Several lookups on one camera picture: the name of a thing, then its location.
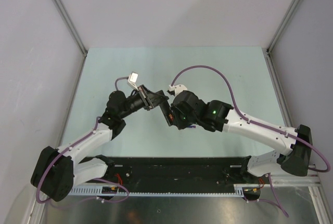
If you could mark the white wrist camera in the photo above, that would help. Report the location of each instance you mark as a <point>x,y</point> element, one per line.
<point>175,90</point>
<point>132,79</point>

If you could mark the aluminium frame post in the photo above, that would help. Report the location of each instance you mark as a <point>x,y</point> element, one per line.
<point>70,26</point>
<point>291,10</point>

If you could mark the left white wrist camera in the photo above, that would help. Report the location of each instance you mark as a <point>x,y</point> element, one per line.
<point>132,79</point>

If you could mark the left aluminium frame post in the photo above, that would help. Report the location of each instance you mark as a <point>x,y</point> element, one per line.
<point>70,26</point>

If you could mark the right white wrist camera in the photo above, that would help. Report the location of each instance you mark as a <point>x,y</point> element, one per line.
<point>175,90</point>

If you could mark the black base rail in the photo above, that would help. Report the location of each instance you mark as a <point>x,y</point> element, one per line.
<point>197,175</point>

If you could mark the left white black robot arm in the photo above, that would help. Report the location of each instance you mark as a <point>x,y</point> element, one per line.
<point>59,169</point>

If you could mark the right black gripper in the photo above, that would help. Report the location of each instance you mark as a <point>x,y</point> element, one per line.
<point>180,124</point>

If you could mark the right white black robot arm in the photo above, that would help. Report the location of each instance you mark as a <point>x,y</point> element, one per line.
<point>291,152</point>

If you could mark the black remote control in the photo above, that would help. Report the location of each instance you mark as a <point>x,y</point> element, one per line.
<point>165,107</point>

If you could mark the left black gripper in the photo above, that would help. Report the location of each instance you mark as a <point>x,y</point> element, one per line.
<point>148,98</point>

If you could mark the right aluminium frame post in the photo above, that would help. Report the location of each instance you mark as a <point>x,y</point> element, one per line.
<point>291,10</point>

